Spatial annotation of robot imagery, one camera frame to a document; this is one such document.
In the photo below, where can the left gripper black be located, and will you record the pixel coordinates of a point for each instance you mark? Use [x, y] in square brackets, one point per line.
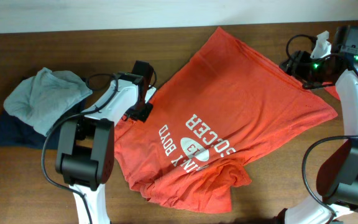
[143, 115]

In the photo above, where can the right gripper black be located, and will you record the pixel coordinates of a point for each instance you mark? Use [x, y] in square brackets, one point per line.
[298, 71]

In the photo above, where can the orange soccer t-shirt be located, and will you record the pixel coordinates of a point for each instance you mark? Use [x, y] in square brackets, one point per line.
[227, 107]

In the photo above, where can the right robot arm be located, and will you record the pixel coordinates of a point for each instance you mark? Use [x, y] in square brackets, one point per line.
[336, 191]

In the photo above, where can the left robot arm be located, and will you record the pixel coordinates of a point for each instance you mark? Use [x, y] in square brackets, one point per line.
[85, 153]

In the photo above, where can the light grey folded shirt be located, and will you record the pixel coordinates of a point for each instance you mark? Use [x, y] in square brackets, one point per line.
[41, 100]

